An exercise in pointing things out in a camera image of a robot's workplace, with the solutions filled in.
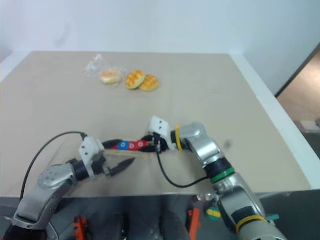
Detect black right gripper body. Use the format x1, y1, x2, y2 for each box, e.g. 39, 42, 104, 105
149, 133, 168, 154

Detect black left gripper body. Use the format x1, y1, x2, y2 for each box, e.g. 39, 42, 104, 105
92, 155, 113, 178

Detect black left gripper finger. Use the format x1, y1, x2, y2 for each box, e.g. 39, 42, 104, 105
110, 157, 136, 177
101, 138, 124, 151

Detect wooden letter tray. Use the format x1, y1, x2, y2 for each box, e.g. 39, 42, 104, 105
103, 138, 156, 160

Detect yellow wrist zip tie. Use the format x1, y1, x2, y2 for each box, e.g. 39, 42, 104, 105
174, 125, 184, 151

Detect golden crosshatched round bread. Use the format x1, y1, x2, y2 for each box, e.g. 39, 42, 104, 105
125, 69, 146, 90
139, 73, 160, 92

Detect orange and black tool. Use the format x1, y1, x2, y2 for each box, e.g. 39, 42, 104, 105
72, 215, 89, 240

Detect round pale bread bun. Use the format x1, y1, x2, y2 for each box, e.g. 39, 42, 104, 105
99, 68, 123, 85

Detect shiny clear round objects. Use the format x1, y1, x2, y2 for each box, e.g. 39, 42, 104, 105
195, 192, 217, 204

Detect bun in clear bag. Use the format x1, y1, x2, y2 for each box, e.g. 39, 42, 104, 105
81, 53, 127, 87

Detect orange clamp tool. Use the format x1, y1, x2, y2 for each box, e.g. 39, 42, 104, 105
187, 206, 202, 240

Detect green and yellow round object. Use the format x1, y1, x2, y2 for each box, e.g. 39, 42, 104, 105
205, 205, 221, 222

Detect brown cardboard box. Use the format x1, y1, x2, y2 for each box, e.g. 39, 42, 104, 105
298, 119, 320, 133

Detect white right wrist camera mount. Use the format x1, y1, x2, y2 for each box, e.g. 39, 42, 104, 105
147, 115, 176, 151

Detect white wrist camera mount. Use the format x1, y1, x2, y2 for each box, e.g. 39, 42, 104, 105
147, 115, 176, 151
79, 136, 106, 180

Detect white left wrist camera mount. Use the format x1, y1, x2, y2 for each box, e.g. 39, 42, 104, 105
79, 136, 106, 180

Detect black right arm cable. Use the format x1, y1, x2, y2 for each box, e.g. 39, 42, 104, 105
155, 146, 209, 189

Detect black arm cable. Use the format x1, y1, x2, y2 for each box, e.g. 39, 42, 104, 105
155, 146, 209, 189
20, 131, 89, 199

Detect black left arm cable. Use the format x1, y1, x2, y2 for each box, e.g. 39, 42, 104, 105
20, 131, 89, 199

